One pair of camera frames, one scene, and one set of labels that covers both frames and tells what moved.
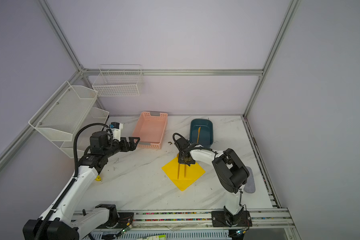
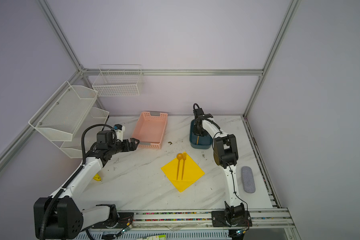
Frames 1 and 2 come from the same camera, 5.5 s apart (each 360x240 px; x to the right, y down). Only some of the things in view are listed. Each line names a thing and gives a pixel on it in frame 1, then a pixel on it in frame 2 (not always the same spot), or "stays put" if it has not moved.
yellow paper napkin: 183,175 stays put
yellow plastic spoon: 178,162 stays put
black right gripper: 181,161 to 195,132
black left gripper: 131,147 stays put
